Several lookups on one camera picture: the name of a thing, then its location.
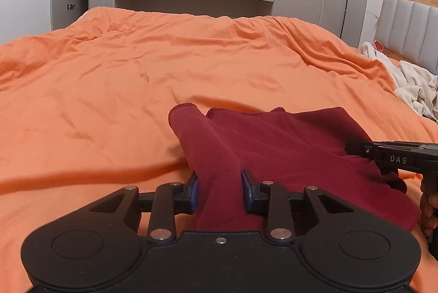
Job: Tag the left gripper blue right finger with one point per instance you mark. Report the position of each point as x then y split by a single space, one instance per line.
275 204

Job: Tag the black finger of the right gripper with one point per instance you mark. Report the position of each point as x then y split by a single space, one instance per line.
361 149

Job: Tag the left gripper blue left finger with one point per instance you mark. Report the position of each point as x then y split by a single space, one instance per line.
168 200

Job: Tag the dark red knit sweater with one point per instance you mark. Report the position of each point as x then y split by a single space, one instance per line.
295 150

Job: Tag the person's right hand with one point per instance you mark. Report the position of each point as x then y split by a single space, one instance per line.
428 220

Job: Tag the beige crumpled garment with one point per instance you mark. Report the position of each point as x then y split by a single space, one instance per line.
415 86

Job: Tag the orange bed duvet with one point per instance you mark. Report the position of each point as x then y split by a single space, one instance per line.
84 110

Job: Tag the grey padded wooden headboard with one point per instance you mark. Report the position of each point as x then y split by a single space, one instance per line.
407 30

